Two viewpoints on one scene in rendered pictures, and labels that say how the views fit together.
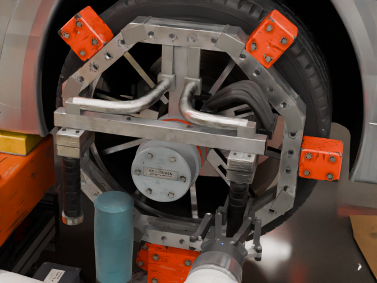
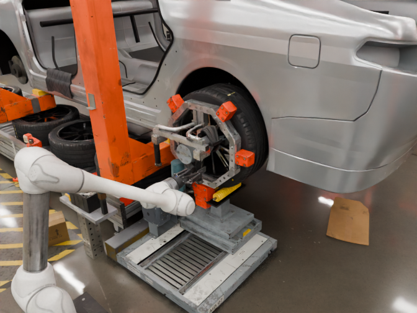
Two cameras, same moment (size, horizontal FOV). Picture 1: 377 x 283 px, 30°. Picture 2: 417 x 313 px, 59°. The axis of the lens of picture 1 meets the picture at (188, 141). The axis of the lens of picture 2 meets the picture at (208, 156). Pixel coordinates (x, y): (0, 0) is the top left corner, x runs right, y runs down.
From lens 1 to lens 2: 1.14 m
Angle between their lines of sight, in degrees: 26
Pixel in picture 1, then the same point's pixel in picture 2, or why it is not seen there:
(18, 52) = (165, 107)
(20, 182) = (164, 152)
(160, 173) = (183, 153)
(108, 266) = not seen: hidden behind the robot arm
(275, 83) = (225, 128)
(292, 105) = (231, 136)
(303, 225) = (311, 197)
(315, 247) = (309, 206)
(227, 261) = (171, 181)
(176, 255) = (201, 186)
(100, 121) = (163, 133)
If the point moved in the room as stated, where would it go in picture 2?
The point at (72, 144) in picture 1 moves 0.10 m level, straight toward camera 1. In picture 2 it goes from (154, 139) to (147, 146)
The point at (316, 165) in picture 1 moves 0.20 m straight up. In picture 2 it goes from (239, 160) to (240, 128)
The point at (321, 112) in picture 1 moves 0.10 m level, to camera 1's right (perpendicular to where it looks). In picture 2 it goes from (247, 141) to (264, 144)
